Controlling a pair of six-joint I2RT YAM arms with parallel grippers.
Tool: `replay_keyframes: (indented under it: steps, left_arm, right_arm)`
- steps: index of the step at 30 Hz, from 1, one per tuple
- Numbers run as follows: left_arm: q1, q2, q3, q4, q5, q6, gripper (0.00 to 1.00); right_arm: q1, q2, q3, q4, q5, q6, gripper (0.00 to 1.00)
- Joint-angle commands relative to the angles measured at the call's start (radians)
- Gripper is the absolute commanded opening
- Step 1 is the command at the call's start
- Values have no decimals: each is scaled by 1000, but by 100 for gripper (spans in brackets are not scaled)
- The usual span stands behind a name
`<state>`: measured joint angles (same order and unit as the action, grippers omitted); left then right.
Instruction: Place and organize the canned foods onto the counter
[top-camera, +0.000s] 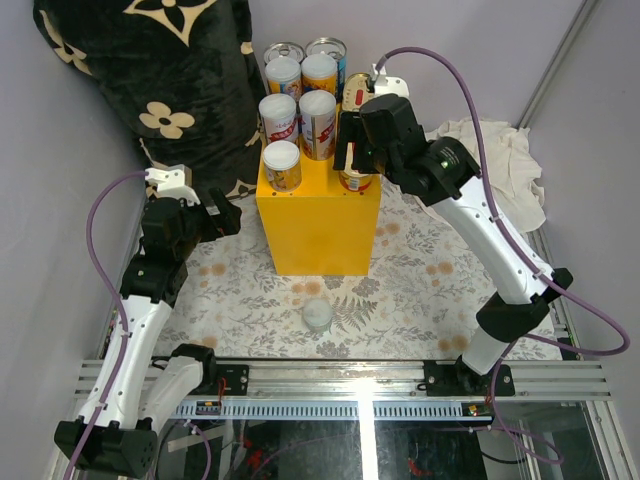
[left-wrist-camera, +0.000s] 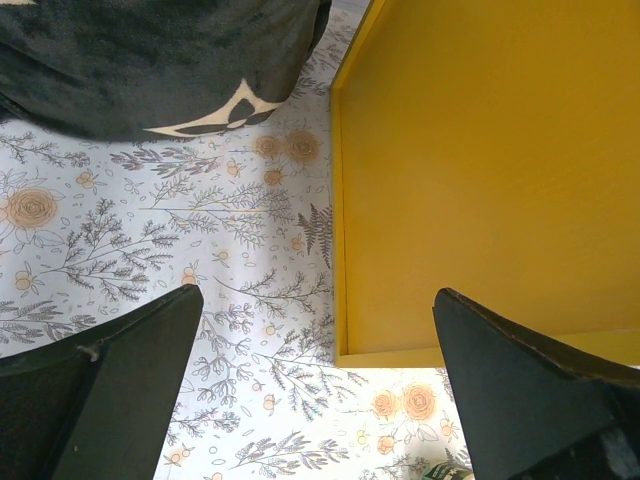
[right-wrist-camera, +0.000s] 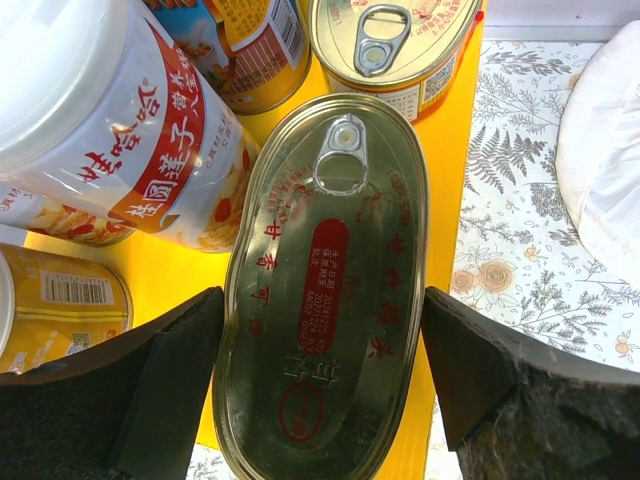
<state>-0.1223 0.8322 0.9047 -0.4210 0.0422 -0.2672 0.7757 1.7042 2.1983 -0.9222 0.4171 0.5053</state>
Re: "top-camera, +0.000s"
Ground purple cable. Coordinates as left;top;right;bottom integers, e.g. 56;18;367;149
62;169;151;480
375;47;632;464

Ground floral patterned table mat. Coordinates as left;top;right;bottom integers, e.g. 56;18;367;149
154;182;495;359

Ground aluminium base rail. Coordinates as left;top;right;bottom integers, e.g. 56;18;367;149
49;355;636;480

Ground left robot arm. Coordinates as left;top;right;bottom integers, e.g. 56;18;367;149
54;189;241;479

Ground blue soup can top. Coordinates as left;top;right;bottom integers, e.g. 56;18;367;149
263;41;306;65

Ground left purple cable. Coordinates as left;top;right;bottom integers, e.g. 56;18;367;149
62;169;151;480

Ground aluminium corner post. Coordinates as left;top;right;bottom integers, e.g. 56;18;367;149
517;0;602;128

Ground yellow wooden shelf cabinet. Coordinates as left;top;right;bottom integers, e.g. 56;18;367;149
255;102;383;278

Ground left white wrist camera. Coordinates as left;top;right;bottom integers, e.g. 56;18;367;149
145;164;201;206

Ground can with white lid front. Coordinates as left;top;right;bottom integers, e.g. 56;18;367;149
258;94;299;144

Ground silver can with clear lid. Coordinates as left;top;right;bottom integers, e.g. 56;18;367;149
302;298;334;333

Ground black floral plush blanket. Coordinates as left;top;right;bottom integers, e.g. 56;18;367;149
33;0;266;200

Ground gold oval tin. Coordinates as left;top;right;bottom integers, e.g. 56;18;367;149
339;142;373;192
341;73;374;112

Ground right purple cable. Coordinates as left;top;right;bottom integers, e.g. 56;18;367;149
375;47;632;464

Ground tall porridge can plastic lid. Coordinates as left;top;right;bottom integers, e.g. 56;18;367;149
265;56;302;101

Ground white crumpled cloth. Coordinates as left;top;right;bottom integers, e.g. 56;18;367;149
424;116;547;235

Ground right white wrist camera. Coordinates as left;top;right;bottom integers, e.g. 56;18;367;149
367;64;410;98

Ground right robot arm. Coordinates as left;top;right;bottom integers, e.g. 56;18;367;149
334;94;573;396

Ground yellow orange can plastic lid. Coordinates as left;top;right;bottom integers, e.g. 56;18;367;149
301;53;338;95

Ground can with white lid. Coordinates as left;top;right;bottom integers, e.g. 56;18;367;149
263;140;302;192
299;90;336;161
258;94;299;144

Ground can with white lid back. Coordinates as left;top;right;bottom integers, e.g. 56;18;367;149
263;140;302;192

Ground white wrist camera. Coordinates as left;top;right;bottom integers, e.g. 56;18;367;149
367;64;410;98
145;164;201;206

